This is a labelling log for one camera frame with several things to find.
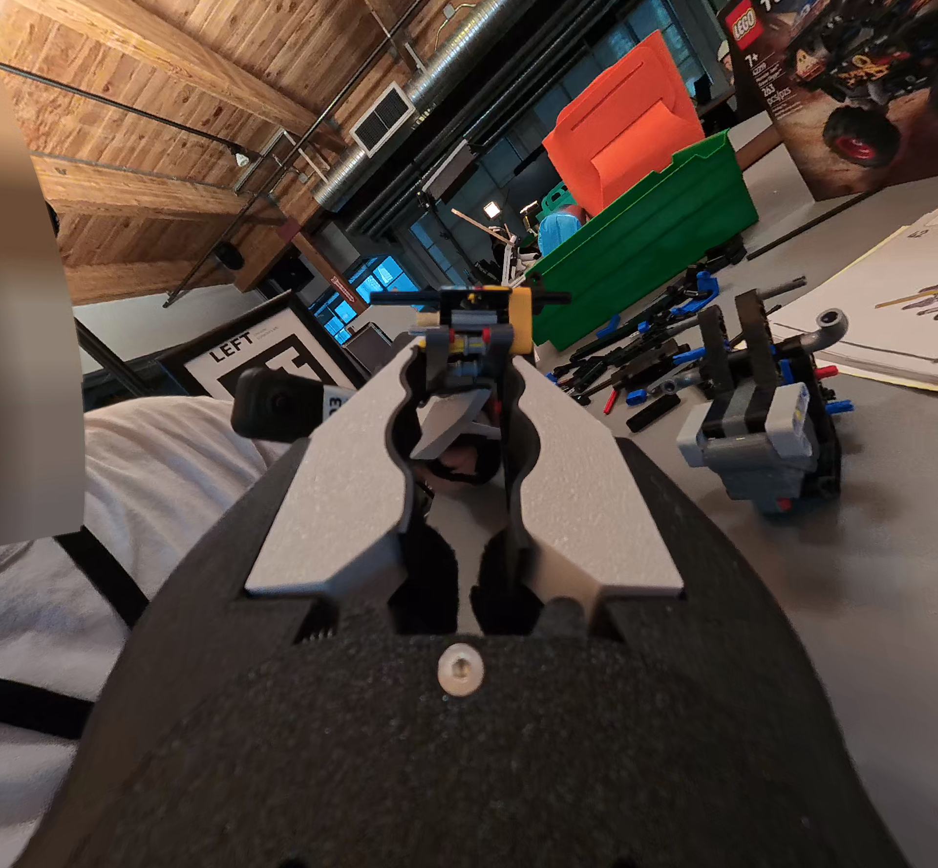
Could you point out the orange plastic bin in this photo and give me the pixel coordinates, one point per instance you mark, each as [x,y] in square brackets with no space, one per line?
[630,127]

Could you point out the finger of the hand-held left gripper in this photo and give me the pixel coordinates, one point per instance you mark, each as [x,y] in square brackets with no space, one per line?
[447,421]

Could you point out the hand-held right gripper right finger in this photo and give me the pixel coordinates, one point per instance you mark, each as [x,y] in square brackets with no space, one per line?
[593,509]

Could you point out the white vent grille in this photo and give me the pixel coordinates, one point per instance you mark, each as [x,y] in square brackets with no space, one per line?
[382,116]

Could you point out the green plastic bin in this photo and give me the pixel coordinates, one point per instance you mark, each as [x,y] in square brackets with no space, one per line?
[645,237]

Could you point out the ceiling spot lamp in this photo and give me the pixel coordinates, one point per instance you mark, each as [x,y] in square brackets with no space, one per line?
[242,157]

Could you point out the grey black lego truck chassis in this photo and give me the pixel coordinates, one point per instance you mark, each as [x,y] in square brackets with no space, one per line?
[762,428]

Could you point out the lego truck set box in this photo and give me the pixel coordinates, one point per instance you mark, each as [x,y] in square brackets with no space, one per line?
[843,61]

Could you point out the person's left hand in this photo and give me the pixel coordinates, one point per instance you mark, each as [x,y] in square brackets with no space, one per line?
[456,459]

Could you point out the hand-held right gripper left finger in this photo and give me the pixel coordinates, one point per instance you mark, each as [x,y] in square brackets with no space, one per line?
[337,509]

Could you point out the pile of lego pieces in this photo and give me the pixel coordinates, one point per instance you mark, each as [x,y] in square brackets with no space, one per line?
[645,362]

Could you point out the black yellow lego assembly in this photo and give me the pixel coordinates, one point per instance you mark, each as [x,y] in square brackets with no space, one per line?
[476,325]

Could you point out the silver ventilation duct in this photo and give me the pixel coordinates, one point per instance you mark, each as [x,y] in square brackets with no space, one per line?
[454,54]

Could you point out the lego instruction booklet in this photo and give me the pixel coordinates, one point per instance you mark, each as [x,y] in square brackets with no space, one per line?
[879,311]

